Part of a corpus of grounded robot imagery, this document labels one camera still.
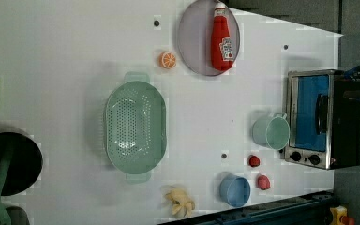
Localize orange slice toy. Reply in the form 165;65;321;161
158;52;176;69

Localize red ketchup bottle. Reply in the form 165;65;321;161
210;2;234;71

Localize grey round plate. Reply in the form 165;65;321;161
177;0;240;76

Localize dark red strawberry toy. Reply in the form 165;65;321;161
248;156;261;167

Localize peeled banana toy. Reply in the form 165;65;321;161
164;187;195;218

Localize blue cup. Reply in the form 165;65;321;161
219;173;250;207

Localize mint green cup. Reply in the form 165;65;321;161
252;112;290;150

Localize pink red strawberry toy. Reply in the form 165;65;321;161
257;175;271;190

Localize silver black toaster oven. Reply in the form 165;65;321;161
284;69;360;170

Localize black pot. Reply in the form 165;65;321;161
0;127;43;196

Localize yellow red emergency button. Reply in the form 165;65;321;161
330;206;355;225

